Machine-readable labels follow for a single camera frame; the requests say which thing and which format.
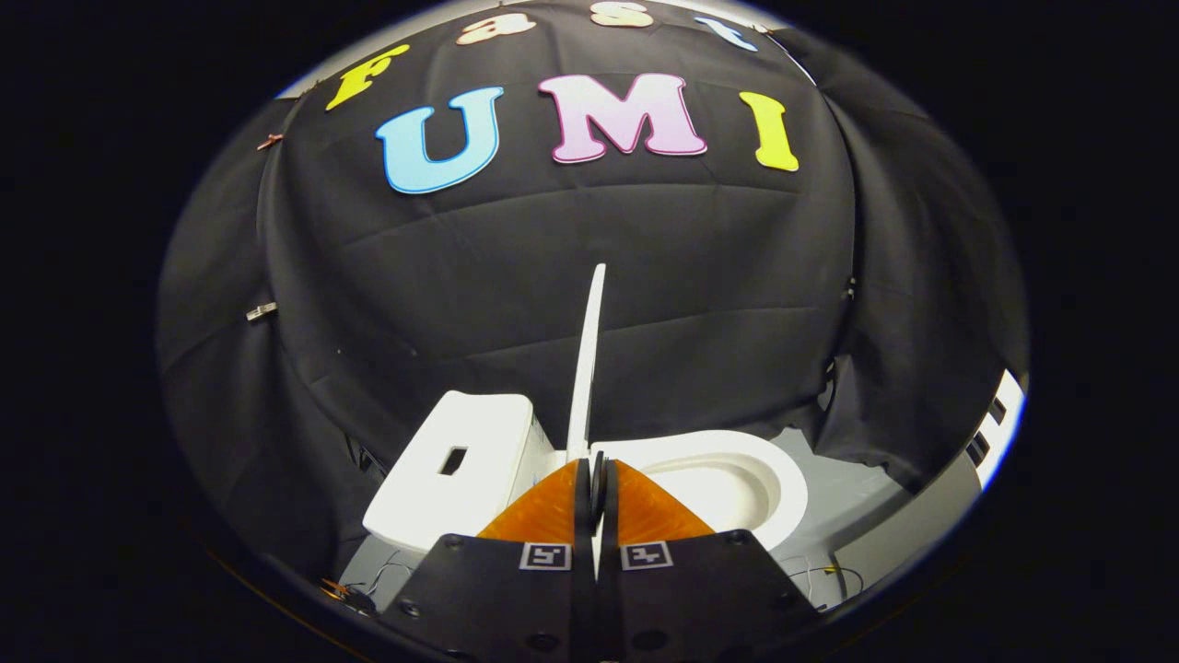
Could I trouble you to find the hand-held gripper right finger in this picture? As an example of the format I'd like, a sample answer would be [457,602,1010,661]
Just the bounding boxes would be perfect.
[594,458,821,663]

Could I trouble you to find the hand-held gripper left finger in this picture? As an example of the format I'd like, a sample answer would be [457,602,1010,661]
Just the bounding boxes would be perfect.
[382,458,595,663]

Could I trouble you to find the dark round lid handle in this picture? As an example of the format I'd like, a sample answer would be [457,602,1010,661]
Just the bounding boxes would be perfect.
[589,451,610,528]

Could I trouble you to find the white toilet lid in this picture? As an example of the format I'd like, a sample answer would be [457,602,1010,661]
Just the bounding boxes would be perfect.
[566,263,608,461]

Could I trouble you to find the white toilet seat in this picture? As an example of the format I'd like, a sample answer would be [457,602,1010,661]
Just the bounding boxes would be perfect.
[589,430,810,552]

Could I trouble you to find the white toilet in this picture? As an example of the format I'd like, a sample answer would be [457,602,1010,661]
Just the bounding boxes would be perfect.
[362,390,810,558]

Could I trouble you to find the black backdrop cloth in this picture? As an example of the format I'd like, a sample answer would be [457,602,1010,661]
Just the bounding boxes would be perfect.
[157,0,1031,572]

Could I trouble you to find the thin tangled floor wires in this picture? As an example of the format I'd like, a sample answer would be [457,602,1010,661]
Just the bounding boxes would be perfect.
[321,560,415,616]

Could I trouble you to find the thin dark floor cables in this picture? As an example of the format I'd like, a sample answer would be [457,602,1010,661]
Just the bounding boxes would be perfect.
[788,555,867,609]

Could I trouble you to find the white frame with dark holes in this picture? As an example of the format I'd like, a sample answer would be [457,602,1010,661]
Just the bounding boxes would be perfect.
[963,368,1026,491]

